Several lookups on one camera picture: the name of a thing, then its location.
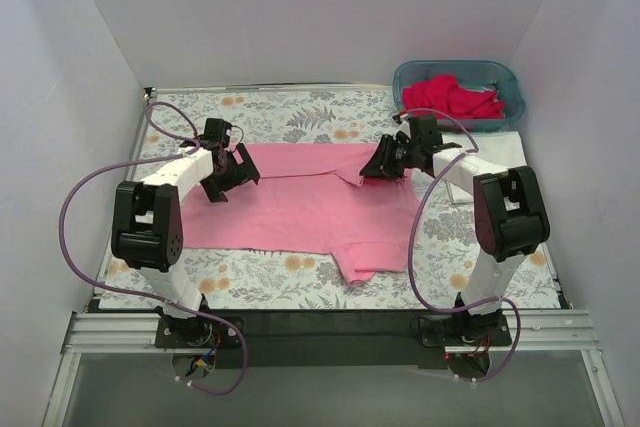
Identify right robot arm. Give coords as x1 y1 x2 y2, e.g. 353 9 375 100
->
360 108 550 338

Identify floral table cloth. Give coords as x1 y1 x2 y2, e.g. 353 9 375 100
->
97 87 569 311

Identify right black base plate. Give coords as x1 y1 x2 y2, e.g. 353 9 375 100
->
409 315 512 348

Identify aluminium frame rail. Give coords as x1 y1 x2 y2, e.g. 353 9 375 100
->
44 309 624 426

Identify red t shirt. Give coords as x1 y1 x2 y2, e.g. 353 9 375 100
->
400 75 505 120

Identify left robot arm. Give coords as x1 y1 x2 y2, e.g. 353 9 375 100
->
111 118 260 346

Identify teal plastic basket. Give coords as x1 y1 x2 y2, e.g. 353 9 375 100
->
392 60 525 132

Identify folded white t shirt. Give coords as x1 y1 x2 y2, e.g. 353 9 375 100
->
446 131 527 205

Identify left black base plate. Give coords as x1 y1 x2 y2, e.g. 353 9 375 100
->
154 316 240 349

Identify pink t shirt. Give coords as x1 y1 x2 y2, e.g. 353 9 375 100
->
181 143 419 284

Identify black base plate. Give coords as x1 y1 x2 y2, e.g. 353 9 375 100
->
409 315 512 348
154 316 240 349

